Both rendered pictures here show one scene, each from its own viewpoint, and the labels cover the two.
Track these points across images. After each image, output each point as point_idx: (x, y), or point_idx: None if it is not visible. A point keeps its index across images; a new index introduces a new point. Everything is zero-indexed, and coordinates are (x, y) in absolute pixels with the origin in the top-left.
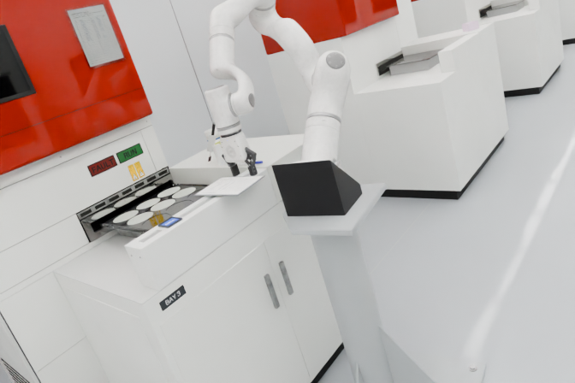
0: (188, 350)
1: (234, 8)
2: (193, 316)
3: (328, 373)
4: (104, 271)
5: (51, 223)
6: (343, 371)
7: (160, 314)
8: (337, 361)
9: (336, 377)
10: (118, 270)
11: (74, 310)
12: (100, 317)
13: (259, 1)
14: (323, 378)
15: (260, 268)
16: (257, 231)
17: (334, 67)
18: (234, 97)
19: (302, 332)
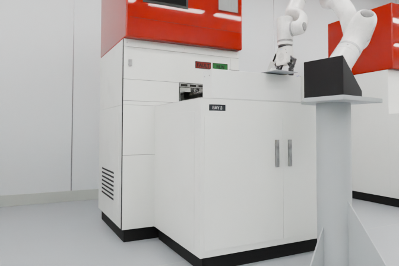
0: (213, 144)
1: None
2: (224, 127)
3: (298, 255)
4: None
5: (165, 80)
6: (311, 257)
7: (207, 111)
8: (309, 252)
9: (304, 257)
10: None
11: (155, 133)
12: (170, 127)
13: None
14: (293, 255)
15: (274, 133)
16: (281, 109)
17: (364, 16)
18: (293, 22)
19: (288, 200)
